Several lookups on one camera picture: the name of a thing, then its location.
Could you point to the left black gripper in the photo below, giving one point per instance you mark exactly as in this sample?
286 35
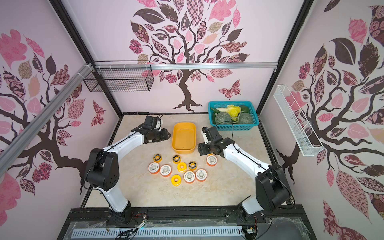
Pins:
164 135

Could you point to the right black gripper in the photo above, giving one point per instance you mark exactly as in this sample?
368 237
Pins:
207 145

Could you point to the orange tape roll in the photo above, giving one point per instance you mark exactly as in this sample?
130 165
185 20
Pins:
165 170
201 175
189 177
211 160
154 168

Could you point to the yellow plastic storage box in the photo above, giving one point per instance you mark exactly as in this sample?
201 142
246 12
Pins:
184 138

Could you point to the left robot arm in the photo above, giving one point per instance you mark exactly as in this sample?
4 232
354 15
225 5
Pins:
103 172

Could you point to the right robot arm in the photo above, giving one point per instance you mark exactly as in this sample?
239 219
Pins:
272 188

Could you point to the yellow black tape roll left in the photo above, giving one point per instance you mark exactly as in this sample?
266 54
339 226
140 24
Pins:
157 158

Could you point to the yellow black tape roll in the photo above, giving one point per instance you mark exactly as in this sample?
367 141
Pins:
176 159
157 158
192 165

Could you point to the yellow black tape roll right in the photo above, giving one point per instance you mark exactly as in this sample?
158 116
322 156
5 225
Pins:
192 165

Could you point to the yellow black tape roll middle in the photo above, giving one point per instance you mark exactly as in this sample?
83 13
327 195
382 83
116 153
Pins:
176 159

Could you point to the yellow tape roll centre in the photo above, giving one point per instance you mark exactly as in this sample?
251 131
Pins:
182 167

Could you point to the yellow tape roll bottom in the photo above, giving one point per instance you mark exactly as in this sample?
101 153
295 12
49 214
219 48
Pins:
176 180

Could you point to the teal plastic basket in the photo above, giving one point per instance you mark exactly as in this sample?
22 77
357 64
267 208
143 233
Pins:
216 107

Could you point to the green melon left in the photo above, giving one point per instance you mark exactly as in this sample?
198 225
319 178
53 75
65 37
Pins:
223 118

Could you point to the green melon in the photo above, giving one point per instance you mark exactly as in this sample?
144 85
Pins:
223 118
245 119

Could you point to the green melon right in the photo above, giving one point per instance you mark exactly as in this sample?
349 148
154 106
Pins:
245 119

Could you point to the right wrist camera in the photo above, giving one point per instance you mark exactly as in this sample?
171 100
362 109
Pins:
211 135

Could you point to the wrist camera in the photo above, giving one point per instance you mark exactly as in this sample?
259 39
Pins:
211 135
152 123

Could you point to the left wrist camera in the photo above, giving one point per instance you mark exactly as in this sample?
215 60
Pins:
152 123

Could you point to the black wire wall basket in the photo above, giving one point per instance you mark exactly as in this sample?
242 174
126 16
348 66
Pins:
120 76

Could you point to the white slotted cable duct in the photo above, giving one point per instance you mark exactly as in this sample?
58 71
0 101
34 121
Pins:
166 233

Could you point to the white wire wall shelf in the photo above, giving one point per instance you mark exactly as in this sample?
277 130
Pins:
291 106

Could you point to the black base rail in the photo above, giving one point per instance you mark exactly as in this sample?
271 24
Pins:
284 224

